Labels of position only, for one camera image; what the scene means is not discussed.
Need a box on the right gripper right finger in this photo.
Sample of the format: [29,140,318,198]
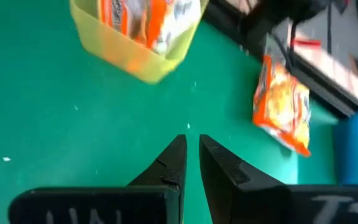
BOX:
[199,133,358,224]

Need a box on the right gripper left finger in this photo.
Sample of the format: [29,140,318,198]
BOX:
[7,133,188,224]

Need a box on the orange Maruchan ramen pack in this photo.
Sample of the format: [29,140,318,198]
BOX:
[252,34,312,158]
[97,0,129,37]
[126,0,202,56]

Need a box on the green table mat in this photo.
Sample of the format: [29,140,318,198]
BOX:
[0,0,338,224]

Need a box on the blue plastic bin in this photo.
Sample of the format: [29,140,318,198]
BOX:
[333,108,358,187]

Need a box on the yellow-green plastic bin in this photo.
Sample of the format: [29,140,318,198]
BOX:
[69,0,210,85]

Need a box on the black aluminium table frame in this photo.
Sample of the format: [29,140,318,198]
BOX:
[203,0,358,121]

